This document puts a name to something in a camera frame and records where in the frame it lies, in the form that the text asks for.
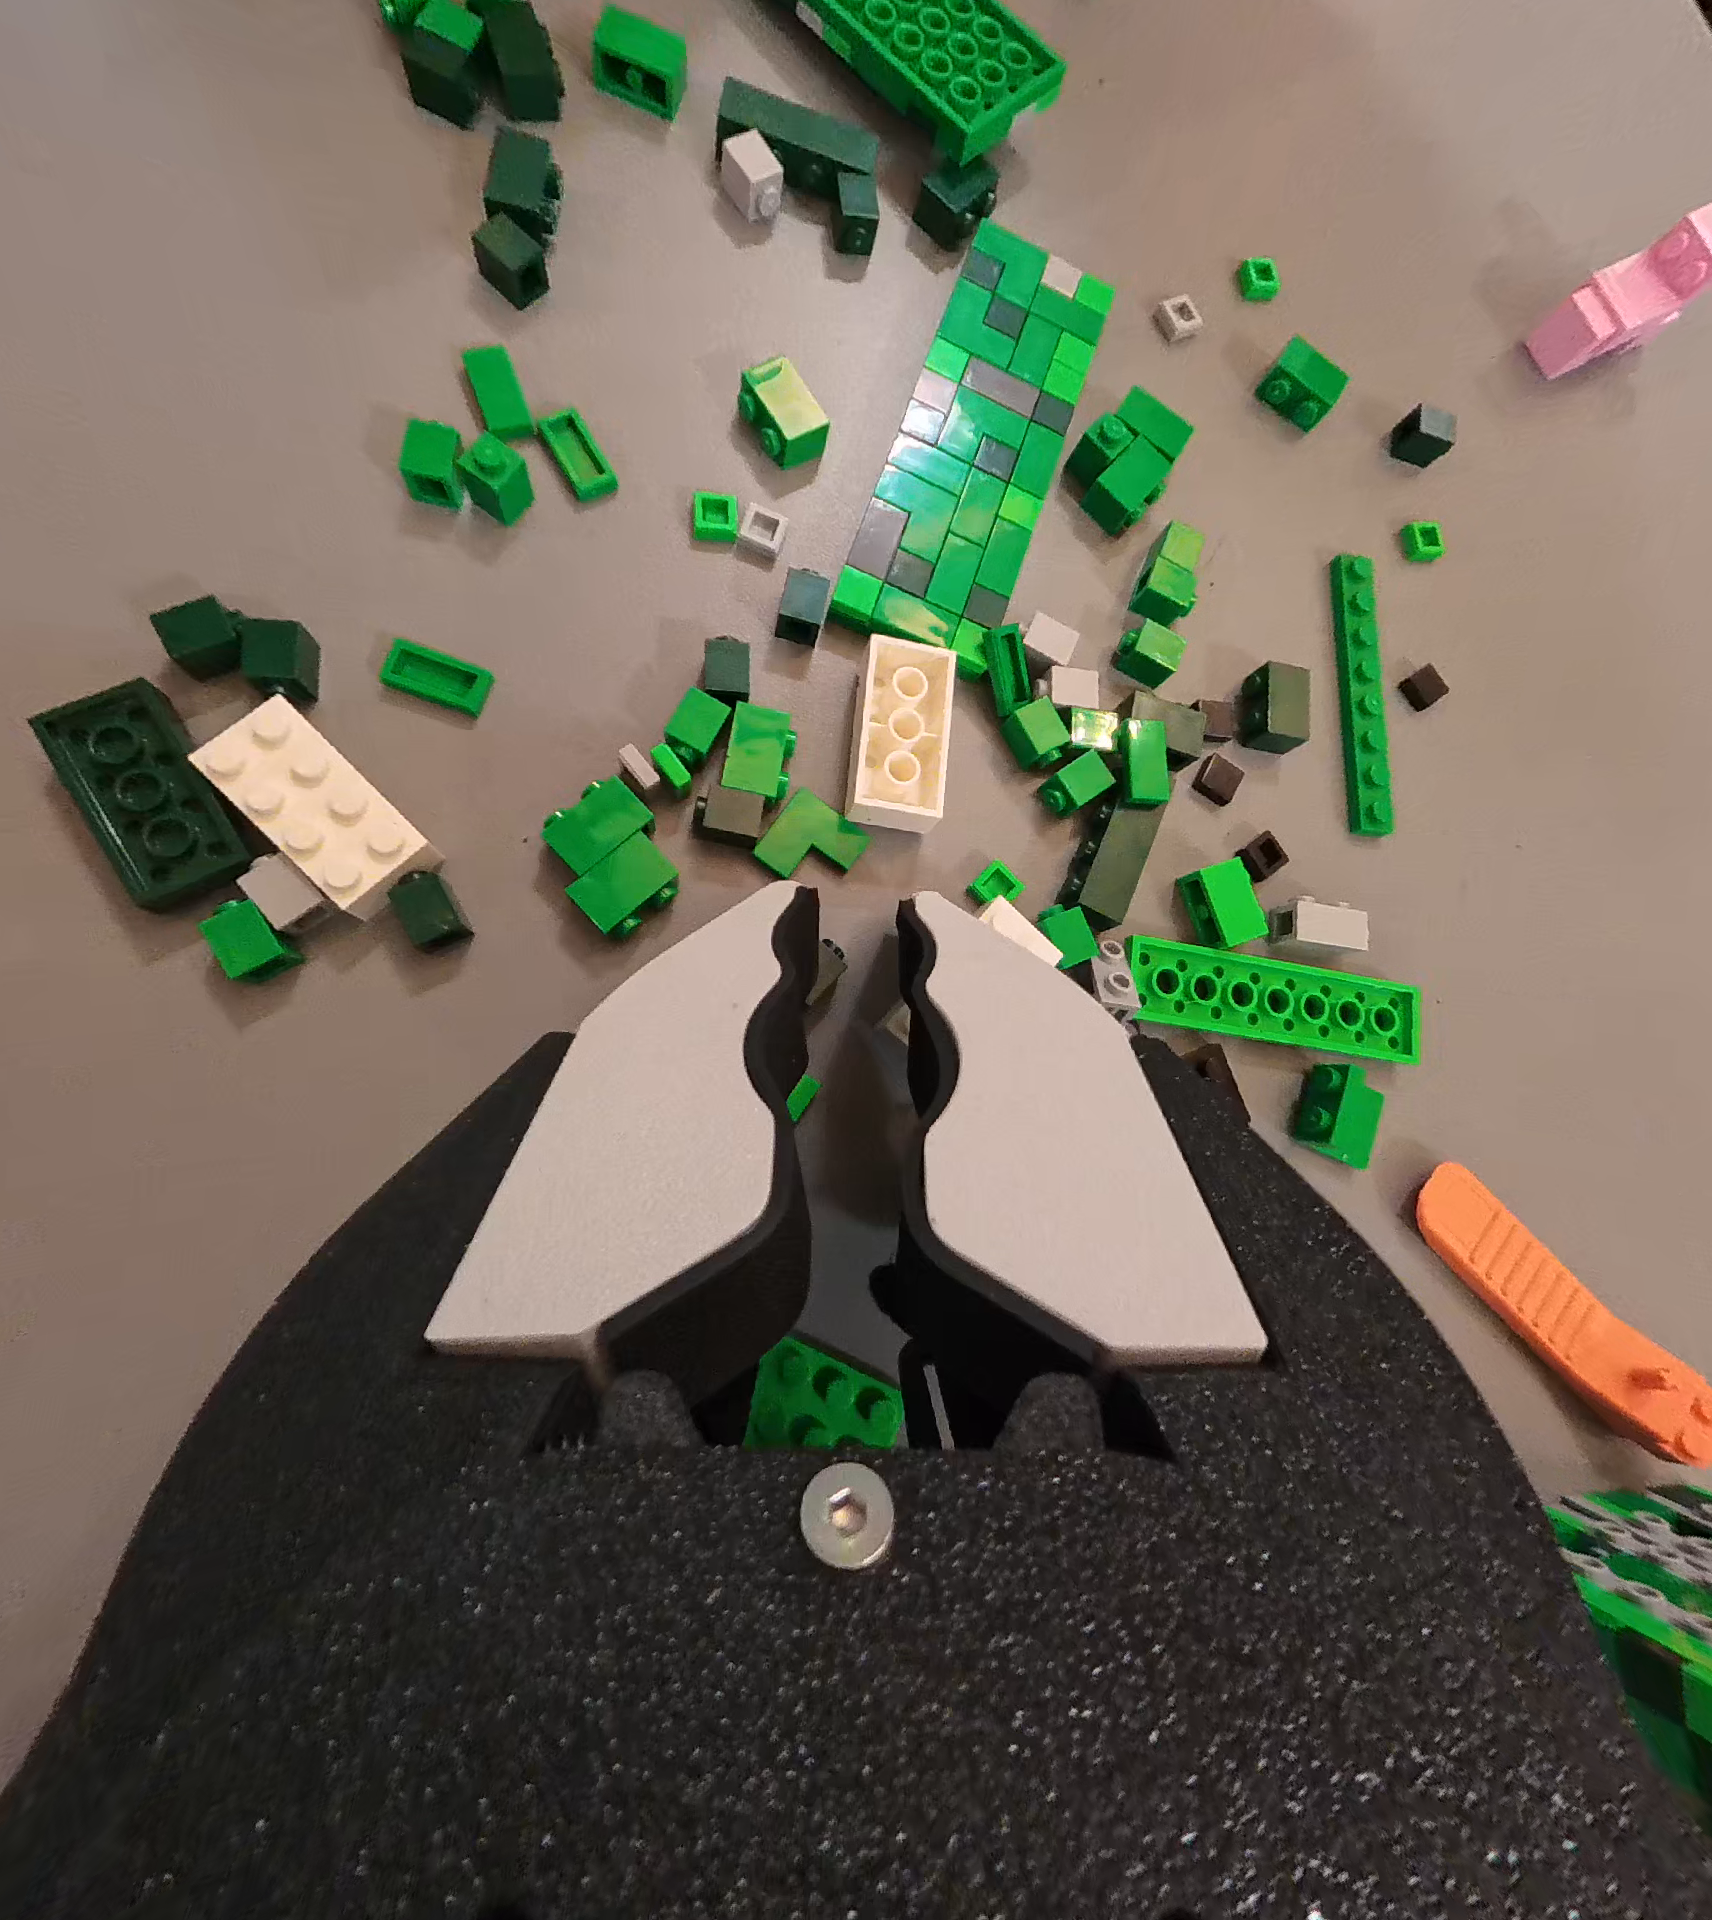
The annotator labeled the small green studded plate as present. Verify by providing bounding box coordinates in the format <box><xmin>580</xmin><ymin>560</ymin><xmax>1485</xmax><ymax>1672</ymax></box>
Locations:
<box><xmin>743</xmin><ymin>1336</ymin><xmax>906</xmax><ymax>1453</ymax></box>

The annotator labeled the long narrow green plate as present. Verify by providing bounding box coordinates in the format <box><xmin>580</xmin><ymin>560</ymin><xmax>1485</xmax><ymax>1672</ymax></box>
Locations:
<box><xmin>1328</xmin><ymin>555</ymin><xmax>1394</xmax><ymax>839</ymax></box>

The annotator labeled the large green studded plate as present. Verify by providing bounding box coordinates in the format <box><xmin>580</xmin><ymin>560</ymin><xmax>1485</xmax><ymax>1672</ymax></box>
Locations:
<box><xmin>796</xmin><ymin>0</ymin><xmax>1067</xmax><ymax>167</ymax></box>

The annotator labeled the green tiled mosaic plate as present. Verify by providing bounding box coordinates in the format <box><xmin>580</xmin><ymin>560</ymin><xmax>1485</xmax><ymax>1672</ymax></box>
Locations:
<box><xmin>828</xmin><ymin>221</ymin><xmax>1114</xmax><ymax>649</ymax></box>

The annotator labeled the dark green flat plate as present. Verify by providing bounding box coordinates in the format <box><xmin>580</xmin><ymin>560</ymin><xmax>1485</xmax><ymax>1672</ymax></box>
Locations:
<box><xmin>29</xmin><ymin>678</ymin><xmax>258</xmax><ymax>912</ymax></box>

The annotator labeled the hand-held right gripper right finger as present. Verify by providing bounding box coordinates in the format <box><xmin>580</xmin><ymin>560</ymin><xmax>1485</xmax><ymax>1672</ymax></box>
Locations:
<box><xmin>863</xmin><ymin>890</ymin><xmax>1270</xmax><ymax>1446</ymax></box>

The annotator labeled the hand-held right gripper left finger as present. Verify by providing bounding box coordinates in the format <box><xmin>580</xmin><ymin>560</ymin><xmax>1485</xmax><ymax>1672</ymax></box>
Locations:
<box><xmin>425</xmin><ymin>878</ymin><xmax>821</xmax><ymax>1412</ymax></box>

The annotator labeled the pink toy pig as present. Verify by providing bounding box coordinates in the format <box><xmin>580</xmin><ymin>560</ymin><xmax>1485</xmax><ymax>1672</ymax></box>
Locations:
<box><xmin>1525</xmin><ymin>199</ymin><xmax>1712</xmax><ymax>382</ymax></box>

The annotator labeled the green brick-built block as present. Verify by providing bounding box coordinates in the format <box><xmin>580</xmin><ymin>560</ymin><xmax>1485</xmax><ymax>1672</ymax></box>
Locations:
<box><xmin>1548</xmin><ymin>1487</ymin><xmax>1712</xmax><ymax>1898</ymax></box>

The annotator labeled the pile of green toy bricks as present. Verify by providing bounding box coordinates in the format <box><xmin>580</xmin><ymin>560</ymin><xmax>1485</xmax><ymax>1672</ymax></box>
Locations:
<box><xmin>152</xmin><ymin>0</ymin><xmax>1457</xmax><ymax>1173</ymax></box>

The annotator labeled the orange brick separator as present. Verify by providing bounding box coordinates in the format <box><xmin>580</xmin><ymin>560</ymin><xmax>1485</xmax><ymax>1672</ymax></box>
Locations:
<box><xmin>1419</xmin><ymin>1163</ymin><xmax>1712</xmax><ymax>1471</ymax></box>

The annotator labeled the white toy brick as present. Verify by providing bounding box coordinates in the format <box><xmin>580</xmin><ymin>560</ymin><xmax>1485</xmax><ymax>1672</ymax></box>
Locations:
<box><xmin>190</xmin><ymin>694</ymin><xmax>445</xmax><ymax>924</ymax></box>
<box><xmin>840</xmin><ymin>633</ymin><xmax>958</xmax><ymax>839</ymax></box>

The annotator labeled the green plate with holes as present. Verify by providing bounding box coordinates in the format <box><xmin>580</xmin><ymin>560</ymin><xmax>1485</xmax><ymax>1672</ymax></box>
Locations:
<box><xmin>1126</xmin><ymin>936</ymin><xmax>1420</xmax><ymax>1075</ymax></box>

